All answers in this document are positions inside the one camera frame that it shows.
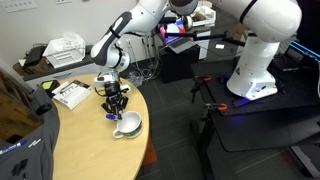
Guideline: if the white black book box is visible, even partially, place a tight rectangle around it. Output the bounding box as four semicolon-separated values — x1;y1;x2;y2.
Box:
52;79;94;111

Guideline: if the black device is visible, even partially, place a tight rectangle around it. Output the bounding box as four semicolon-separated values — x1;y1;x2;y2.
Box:
23;45;48;68

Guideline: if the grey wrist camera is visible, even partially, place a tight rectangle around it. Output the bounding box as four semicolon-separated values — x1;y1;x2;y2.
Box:
93;75;132;94

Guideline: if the clear plastic container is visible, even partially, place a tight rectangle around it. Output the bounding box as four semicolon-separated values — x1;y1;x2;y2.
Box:
127;70;144;88

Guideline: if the black perforated mounting board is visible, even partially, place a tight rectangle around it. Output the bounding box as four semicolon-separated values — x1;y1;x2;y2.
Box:
190;58;320;116

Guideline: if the black cabinet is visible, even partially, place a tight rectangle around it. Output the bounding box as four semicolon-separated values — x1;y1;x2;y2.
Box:
159;44;201;84

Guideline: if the open laptop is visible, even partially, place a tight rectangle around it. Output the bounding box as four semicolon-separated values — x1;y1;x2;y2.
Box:
159;18;198;54

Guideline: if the grey table foot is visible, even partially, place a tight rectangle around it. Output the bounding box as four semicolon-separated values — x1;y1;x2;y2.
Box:
288;144;320;179

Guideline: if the yellow green black box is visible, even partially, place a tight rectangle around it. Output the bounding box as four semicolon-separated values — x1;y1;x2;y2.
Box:
40;79;61;98

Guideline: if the orange handled black clamp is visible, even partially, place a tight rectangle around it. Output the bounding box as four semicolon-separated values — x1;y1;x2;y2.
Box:
190;75;213;104
199;102;228;124

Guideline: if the blue lit rail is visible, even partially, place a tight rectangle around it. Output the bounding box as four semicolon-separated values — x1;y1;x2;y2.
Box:
288;40;320;64

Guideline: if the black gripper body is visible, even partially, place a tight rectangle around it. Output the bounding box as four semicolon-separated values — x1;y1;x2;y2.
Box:
103;80;122;100

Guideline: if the white open box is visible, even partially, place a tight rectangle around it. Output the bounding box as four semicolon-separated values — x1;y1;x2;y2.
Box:
193;5;217;28

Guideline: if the blue capped marker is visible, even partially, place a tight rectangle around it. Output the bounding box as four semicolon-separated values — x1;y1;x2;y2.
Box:
105;112;123;122

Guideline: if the black robot table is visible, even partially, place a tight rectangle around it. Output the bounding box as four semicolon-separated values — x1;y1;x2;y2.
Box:
189;59;320;153

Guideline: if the white wall plate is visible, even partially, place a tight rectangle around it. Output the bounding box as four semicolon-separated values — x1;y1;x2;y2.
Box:
0;0;38;14

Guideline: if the white green mug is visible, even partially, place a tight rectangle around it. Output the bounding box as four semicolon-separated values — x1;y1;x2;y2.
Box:
112;110;144;140

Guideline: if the brown cardboard box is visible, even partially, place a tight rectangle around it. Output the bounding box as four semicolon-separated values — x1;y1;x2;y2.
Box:
228;23;249;43

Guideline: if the grey low cabinet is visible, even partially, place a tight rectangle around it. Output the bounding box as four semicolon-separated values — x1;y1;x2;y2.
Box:
21;53;101;91

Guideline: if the grey jacket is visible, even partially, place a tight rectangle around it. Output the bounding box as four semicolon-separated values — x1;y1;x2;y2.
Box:
0;84;61;180

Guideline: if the blue capped pen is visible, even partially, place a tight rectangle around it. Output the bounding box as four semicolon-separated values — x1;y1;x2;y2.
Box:
0;139;28;156

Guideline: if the brown cardboard piece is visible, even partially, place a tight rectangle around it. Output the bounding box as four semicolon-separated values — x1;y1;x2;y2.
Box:
12;58;51;75

